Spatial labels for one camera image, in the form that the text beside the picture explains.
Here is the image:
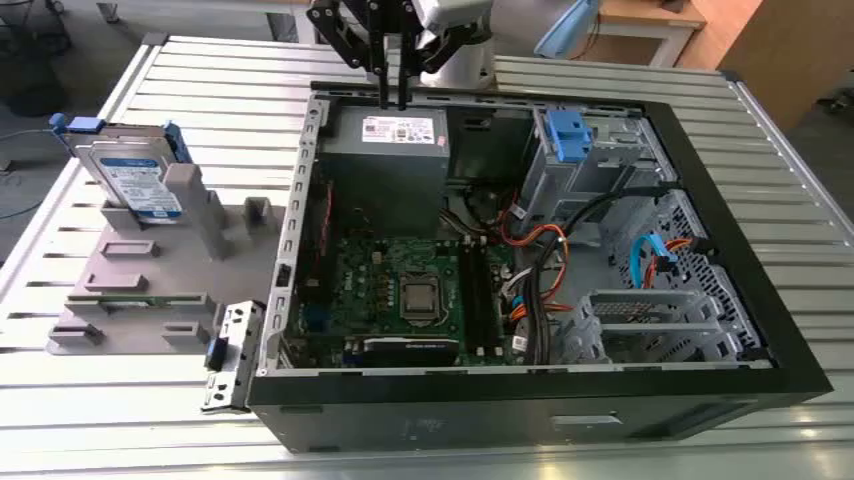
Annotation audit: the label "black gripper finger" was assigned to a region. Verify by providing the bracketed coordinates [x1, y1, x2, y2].
[304, 0, 393, 110]
[393, 22, 463, 111]

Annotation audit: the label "hard disk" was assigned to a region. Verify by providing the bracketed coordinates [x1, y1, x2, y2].
[49, 113, 195, 224]

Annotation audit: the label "blue data wire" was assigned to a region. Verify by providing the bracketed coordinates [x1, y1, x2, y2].
[628, 232, 682, 292]

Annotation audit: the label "orange black power wire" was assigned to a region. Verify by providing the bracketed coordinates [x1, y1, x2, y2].
[656, 237, 716, 274]

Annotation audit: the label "metal disk bay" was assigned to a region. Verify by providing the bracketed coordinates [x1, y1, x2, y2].
[563, 287, 775, 366]

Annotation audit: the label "blue drive carrier latch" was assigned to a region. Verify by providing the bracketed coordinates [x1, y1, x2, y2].
[543, 109, 595, 164]

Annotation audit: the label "grey power supply unit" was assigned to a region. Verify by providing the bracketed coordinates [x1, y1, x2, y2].
[317, 105, 454, 241]

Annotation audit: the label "wooden desk white legs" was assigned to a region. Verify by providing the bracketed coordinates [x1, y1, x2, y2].
[586, 0, 708, 69]

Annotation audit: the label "metal drive cage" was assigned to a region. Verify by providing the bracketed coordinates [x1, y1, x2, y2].
[516, 102, 676, 246]

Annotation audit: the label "green motherboard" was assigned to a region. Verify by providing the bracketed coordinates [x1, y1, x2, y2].
[285, 234, 528, 369]

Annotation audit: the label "CPU socket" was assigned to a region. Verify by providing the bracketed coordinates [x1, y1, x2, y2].
[397, 269, 447, 329]

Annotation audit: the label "black RAM slot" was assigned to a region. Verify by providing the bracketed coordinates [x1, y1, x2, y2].
[476, 237, 503, 356]
[458, 237, 488, 357]

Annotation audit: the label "silver CPU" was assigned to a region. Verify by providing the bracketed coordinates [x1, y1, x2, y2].
[403, 284, 439, 314]

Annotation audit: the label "wooden cabinet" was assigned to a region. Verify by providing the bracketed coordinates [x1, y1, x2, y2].
[672, 0, 854, 132]

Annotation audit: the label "grey parts rack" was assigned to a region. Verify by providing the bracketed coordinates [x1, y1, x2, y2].
[43, 164, 288, 361]

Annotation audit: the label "black graphics card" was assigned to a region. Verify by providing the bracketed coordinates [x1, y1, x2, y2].
[363, 337, 462, 367]

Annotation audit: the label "black PC case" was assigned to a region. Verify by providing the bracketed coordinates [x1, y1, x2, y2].
[244, 79, 835, 455]

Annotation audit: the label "white table frame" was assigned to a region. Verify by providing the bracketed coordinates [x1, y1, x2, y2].
[96, 0, 375, 46]

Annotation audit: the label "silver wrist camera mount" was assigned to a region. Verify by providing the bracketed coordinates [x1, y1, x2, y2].
[409, 0, 495, 39]

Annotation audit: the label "black yellow power wires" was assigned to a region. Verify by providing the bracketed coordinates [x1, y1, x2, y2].
[437, 208, 492, 239]

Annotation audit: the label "red wire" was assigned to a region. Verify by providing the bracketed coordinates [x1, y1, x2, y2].
[308, 178, 335, 290]

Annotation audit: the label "orange yellow wire bundle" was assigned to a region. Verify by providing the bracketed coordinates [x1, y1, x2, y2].
[496, 187, 576, 321]

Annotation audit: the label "black curved cable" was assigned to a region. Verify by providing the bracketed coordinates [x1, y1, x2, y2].
[564, 183, 670, 232]

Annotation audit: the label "light blue floor cable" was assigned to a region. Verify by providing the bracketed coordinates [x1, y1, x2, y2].
[0, 127, 55, 221]

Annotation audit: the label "black cable bundle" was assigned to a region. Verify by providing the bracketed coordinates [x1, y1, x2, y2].
[522, 234, 570, 365]

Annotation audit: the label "metal expansion slot bracket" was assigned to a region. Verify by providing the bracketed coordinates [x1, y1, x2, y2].
[199, 299, 268, 416]

